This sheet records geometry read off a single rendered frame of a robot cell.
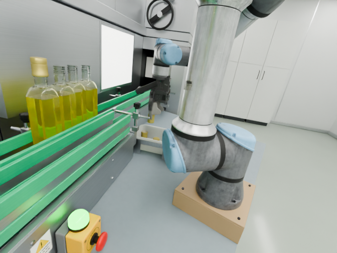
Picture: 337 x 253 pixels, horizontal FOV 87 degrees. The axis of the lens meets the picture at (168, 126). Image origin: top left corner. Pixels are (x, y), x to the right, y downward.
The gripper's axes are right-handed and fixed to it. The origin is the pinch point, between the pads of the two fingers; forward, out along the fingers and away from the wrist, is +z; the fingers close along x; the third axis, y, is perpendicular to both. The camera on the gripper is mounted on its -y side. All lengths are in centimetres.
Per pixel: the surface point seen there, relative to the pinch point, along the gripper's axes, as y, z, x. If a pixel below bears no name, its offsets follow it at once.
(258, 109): 148, 55, 349
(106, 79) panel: -30.5, -12.5, 8.2
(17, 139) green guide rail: -20, -4, -50
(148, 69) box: -32, -15, 82
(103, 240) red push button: 9, 12, -57
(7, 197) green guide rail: -3, -5, -65
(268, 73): 143, -24, 349
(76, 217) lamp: 3, 6, -57
